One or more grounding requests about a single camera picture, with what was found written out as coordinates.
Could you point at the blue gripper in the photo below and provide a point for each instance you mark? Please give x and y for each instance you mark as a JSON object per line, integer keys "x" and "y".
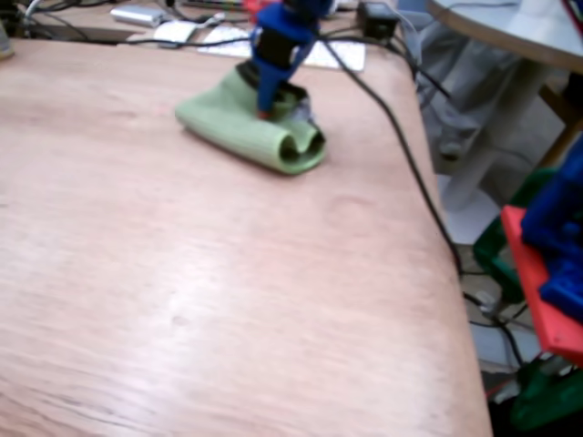
{"x": 270, "y": 78}

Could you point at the green cloth with black trim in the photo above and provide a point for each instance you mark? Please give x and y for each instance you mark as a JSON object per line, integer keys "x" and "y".
{"x": 237, "y": 127}

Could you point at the white keyboard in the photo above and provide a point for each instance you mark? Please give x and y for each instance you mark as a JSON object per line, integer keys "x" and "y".
{"x": 332, "y": 57}

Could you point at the silver laptop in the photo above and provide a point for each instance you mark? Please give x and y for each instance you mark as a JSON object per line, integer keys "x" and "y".
{"x": 214, "y": 3}

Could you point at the black power adapter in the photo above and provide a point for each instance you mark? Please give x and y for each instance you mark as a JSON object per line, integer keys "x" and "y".
{"x": 377, "y": 20}

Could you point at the white computer mouse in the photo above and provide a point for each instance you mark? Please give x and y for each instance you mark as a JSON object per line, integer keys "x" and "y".
{"x": 175, "y": 33}

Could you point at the silver metal device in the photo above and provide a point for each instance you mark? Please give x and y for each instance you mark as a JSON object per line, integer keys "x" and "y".
{"x": 136, "y": 16}

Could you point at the round white table top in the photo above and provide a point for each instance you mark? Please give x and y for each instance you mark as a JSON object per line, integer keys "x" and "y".
{"x": 505, "y": 27}

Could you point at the grey object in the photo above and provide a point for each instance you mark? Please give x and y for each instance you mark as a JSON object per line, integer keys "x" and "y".
{"x": 5, "y": 43}

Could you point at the wooden furniture leg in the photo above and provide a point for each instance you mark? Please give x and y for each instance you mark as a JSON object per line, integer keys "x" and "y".
{"x": 562, "y": 127}

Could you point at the red robot base plate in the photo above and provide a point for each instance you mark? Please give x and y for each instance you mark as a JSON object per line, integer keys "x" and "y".
{"x": 533, "y": 282}

